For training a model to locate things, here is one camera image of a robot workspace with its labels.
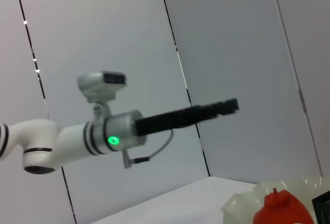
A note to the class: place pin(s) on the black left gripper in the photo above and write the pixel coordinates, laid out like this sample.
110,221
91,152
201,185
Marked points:
167,122

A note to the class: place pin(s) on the red-orange toy orange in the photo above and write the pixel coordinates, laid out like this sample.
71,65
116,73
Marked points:
281,211

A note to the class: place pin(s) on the white and silver left arm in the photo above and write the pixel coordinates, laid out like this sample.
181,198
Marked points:
67,141

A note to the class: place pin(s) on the pale green glass fruit plate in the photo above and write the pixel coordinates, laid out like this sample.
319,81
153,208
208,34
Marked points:
242,203

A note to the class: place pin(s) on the black mesh pen holder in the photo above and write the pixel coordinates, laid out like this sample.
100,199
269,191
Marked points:
323,208

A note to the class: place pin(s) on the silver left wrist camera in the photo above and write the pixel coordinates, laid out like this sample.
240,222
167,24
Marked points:
103,84

